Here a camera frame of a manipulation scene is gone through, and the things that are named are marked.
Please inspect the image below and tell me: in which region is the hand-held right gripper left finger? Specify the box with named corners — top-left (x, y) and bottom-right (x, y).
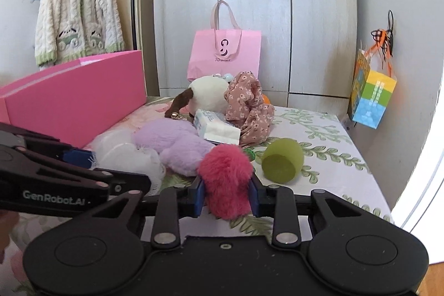
top-left (85, 175), bottom-right (209, 250)

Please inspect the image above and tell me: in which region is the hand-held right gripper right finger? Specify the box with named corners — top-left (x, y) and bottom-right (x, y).
top-left (248, 173), bottom-right (373, 250)

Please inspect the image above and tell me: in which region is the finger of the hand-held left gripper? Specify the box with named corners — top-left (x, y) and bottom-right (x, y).
top-left (93, 169), bottom-right (152, 197)
top-left (0, 123), bottom-right (95, 168)

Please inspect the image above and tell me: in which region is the magenta furry pom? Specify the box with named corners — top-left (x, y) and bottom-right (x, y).
top-left (197, 144), bottom-right (254, 220)

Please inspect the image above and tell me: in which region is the purple plush toy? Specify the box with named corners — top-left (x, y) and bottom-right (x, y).
top-left (133, 118), bottom-right (217, 177)

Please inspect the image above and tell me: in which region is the pink storage box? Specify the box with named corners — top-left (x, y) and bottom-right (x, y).
top-left (0, 50), bottom-right (148, 149)

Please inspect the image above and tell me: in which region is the white tissue pack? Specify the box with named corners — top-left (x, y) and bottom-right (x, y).
top-left (192, 109), bottom-right (241, 146)

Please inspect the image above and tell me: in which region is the green foam cup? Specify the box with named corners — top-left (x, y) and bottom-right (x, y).
top-left (261, 138), bottom-right (305, 184)

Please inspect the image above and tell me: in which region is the floral bed sheet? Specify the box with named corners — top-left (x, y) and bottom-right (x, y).
top-left (0, 97), bottom-right (394, 296)

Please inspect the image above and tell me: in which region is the pink floral cloth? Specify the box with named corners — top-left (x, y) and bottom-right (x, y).
top-left (224, 71), bottom-right (276, 148)

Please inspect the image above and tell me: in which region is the cream plush toy brown tail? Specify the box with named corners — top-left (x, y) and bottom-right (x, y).
top-left (165, 76), bottom-right (231, 120)

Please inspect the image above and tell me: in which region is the white knitted cardigan green trim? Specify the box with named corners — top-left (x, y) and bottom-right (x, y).
top-left (34, 0), bottom-right (126, 68)

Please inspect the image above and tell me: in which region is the pink shopping bag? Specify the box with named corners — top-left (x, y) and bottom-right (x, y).
top-left (187, 0), bottom-right (262, 83)

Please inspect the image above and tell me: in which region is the colourful gift bag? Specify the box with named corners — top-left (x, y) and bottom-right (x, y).
top-left (349, 39), bottom-right (398, 129)

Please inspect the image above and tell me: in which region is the black cord bundle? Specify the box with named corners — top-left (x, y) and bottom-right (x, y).
top-left (370, 10), bottom-right (395, 57)

